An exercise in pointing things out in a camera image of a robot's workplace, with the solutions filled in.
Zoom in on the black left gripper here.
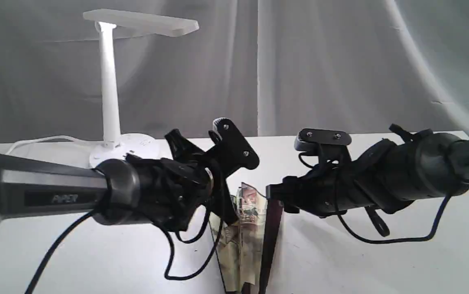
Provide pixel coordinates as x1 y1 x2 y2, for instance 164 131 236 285
136 129 238 232

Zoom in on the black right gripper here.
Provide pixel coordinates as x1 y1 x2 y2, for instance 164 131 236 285
265 164 370 218

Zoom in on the painted folding paper fan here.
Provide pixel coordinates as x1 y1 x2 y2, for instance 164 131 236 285
216 183 284 294

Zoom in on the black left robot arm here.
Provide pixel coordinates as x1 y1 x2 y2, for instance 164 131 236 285
0 129 259 232

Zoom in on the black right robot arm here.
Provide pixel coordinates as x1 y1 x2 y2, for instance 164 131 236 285
266 124 469 218

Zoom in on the white desk lamp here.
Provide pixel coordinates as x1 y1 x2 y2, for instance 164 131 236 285
82 8 200 167

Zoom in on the grey backdrop curtain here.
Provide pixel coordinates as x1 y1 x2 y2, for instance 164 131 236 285
0 0 469 143

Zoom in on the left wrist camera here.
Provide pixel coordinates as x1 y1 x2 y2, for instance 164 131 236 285
205 117 260 178

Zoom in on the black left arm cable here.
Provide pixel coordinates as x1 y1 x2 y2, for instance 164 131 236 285
24 196 231 294

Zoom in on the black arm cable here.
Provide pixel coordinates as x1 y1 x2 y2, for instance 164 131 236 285
300 151 469 245
24 196 231 294

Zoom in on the white lamp power cable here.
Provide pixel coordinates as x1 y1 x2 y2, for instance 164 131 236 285
5 136 103 156

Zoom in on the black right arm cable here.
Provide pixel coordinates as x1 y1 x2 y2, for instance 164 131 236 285
300 151 469 245

